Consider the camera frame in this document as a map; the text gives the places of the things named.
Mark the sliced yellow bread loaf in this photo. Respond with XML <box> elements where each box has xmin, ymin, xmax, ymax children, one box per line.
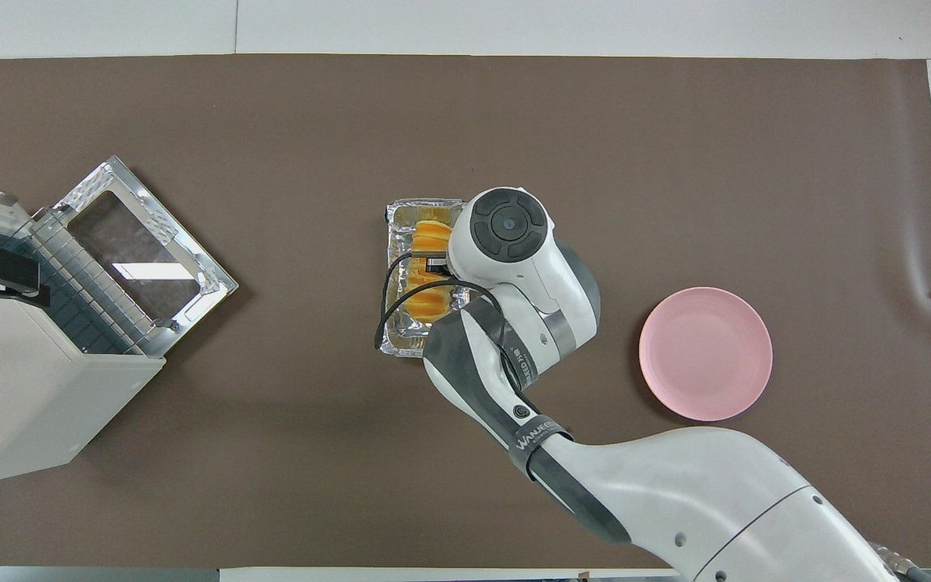
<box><xmin>405</xmin><ymin>220</ymin><xmax>466</xmax><ymax>325</ymax></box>

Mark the aluminium foil tray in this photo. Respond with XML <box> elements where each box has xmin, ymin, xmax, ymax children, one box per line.
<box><xmin>377</xmin><ymin>199</ymin><xmax>482</xmax><ymax>358</ymax></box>

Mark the metal oven rack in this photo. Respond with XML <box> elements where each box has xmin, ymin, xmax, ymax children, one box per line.
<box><xmin>0</xmin><ymin>212</ymin><xmax>153</xmax><ymax>357</ymax></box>

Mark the cream toaster oven body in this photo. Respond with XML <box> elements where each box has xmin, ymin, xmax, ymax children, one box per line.
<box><xmin>0</xmin><ymin>175</ymin><xmax>167</xmax><ymax>488</ymax></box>

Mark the glass oven door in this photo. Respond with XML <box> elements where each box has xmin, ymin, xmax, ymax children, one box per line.
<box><xmin>32</xmin><ymin>156</ymin><xmax>238</xmax><ymax>359</ymax></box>

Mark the brown table mat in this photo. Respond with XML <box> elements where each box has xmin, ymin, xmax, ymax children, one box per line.
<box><xmin>0</xmin><ymin>54</ymin><xmax>931</xmax><ymax>569</ymax></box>

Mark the pink round plate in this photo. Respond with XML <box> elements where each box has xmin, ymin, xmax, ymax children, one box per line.
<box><xmin>638</xmin><ymin>287</ymin><xmax>773</xmax><ymax>422</ymax></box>

